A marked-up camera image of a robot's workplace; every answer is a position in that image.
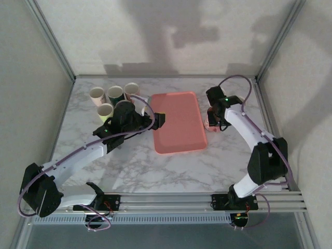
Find yellow-green mug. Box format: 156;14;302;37
96;103;115;124

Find pink printed mug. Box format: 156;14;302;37
204;118;222;133

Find dark green mug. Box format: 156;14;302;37
107;85;125;106

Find pink mug with white rim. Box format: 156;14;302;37
123;82;141;101

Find cream mug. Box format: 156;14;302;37
89;87;106;107

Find pink plastic tray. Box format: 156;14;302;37
150;90;209;156

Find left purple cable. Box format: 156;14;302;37
17;94;156;232

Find aluminium back rail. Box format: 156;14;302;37
74;74;258;80

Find aluminium side rail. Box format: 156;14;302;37
253;77;309;198

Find aluminium front rail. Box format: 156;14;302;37
24;191;311;215

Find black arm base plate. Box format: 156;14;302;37
211;193;259;211
72;194;122;211

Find aluminium corner post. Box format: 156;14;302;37
24;0;76;81
255;0;309;81

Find grey slotted cable duct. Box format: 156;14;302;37
32;214;233;226

